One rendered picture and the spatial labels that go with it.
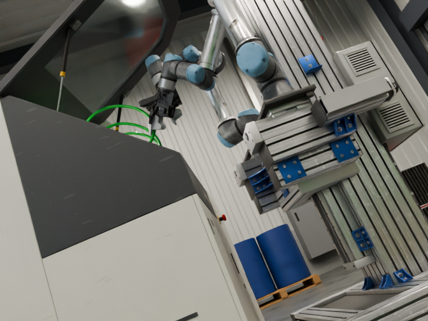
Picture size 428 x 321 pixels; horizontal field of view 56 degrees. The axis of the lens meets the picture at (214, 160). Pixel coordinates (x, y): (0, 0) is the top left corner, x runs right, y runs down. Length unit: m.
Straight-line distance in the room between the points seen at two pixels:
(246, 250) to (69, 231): 5.10
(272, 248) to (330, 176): 4.88
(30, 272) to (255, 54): 1.12
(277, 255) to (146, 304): 5.21
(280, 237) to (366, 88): 5.09
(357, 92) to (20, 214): 1.30
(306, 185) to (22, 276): 1.10
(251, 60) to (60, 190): 0.85
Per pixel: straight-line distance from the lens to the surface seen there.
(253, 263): 6.44
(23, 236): 1.59
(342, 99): 1.56
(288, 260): 6.51
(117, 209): 1.45
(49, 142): 1.63
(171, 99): 1.79
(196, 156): 8.70
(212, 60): 1.86
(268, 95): 1.67
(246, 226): 8.41
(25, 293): 1.57
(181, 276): 1.38
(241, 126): 2.16
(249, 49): 1.59
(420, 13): 8.95
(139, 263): 1.41
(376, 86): 1.63
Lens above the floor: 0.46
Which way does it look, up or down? 17 degrees up
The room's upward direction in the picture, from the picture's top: 23 degrees counter-clockwise
